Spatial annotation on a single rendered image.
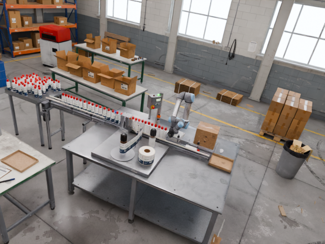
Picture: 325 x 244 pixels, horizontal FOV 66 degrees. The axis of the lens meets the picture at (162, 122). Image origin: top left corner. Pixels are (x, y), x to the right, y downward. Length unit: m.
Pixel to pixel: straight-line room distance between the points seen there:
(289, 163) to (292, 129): 1.39
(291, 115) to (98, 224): 4.52
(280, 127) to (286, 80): 2.33
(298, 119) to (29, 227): 5.33
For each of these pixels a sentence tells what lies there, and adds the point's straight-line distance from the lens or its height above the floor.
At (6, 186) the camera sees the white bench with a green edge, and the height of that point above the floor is 0.80.
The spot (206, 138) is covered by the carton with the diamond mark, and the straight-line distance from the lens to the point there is 3.58.
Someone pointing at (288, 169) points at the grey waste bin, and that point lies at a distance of 5.10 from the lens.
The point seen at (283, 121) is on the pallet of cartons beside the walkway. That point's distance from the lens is 6.18.
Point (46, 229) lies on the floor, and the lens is 3.64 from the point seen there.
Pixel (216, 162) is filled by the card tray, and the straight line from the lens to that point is 3.46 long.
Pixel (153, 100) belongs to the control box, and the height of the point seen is 1.43.
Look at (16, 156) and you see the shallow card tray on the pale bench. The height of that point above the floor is 0.80.
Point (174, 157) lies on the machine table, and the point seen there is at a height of 0.83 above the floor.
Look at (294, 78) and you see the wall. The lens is 8.20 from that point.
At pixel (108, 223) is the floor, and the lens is 3.59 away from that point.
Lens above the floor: 2.84
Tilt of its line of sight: 29 degrees down
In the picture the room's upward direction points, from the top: 9 degrees clockwise
